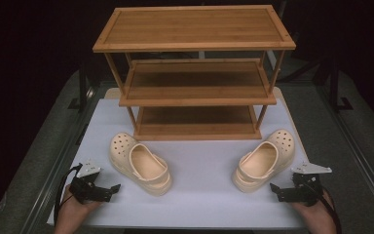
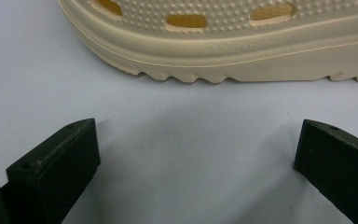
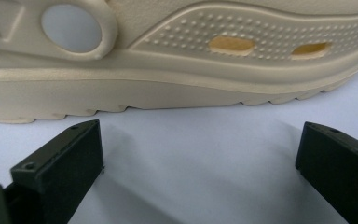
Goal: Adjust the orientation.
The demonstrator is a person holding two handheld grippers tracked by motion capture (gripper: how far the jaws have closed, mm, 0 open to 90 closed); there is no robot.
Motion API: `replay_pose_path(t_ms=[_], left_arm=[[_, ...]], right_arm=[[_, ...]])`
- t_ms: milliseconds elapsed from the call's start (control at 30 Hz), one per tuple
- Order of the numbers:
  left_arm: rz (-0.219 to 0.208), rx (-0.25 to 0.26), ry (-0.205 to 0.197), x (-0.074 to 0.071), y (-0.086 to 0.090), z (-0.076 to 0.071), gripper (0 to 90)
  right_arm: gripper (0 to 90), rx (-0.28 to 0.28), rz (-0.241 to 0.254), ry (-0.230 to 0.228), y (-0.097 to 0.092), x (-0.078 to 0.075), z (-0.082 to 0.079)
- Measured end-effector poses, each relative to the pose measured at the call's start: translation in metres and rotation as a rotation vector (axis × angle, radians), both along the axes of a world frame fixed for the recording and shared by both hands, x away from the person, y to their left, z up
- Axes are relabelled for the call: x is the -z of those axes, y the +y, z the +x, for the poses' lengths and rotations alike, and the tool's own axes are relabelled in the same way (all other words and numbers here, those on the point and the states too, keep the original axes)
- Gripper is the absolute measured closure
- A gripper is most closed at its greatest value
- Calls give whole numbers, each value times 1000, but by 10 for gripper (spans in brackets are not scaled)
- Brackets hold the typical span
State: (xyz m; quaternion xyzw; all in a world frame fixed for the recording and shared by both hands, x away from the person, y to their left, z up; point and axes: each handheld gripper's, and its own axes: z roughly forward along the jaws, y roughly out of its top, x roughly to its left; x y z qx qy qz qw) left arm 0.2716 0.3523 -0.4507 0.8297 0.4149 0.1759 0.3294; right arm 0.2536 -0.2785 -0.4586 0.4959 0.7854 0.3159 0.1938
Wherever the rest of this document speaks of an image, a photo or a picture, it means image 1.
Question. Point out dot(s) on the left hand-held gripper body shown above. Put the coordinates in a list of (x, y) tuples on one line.
[(86, 188)]

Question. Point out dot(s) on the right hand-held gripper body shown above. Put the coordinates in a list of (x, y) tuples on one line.
[(306, 190)]

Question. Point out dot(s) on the cream foam clog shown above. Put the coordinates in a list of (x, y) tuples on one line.
[(142, 164), (259, 162)]

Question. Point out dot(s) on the three-tier wooden shoe rack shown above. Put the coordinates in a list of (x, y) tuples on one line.
[(194, 29)]

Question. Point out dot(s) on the person's left hand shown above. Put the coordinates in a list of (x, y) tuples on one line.
[(73, 209)]

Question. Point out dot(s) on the person's right hand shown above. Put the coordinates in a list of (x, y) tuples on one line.
[(319, 213)]

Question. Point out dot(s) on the black metal stand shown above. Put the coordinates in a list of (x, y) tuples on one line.
[(335, 91), (82, 87)]

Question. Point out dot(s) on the metal floor rail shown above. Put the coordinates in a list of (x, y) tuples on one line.
[(354, 139), (61, 159)]

